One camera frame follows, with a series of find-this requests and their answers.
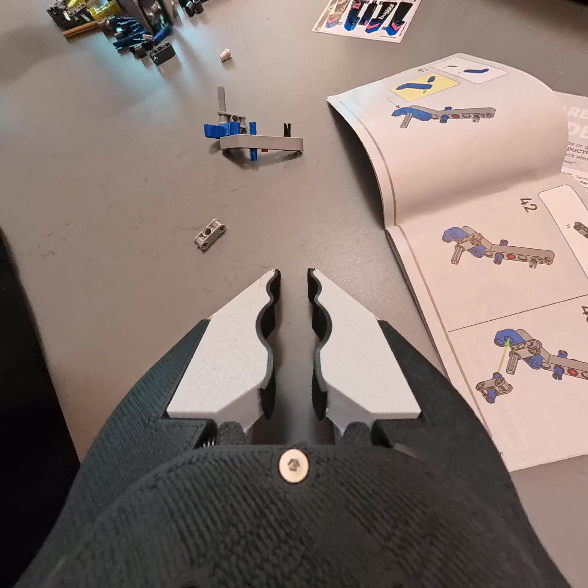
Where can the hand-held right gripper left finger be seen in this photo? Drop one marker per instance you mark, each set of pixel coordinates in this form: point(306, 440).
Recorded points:
point(220, 367)

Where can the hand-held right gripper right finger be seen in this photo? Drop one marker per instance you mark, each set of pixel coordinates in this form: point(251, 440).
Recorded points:
point(367, 367)

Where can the grey lego connector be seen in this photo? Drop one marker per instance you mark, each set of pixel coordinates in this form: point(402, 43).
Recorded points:
point(210, 234)

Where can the grey blue lego subassembly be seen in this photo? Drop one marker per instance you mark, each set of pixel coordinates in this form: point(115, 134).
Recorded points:
point(257, 142)

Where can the pile of lego pieces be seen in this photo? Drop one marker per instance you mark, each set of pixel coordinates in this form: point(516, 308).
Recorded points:
point(131, 30)

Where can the lego instruction booklet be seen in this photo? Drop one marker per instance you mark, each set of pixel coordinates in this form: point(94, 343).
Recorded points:
point(459, 183)

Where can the small white lego pin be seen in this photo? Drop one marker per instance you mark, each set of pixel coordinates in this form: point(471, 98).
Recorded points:
point(225, 54)

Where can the lego sticker sheet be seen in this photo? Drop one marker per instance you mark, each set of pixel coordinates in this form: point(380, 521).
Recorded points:
point(367, 18)

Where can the person in black sleeve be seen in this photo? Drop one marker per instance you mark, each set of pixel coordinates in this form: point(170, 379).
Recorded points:
point(27, 413)

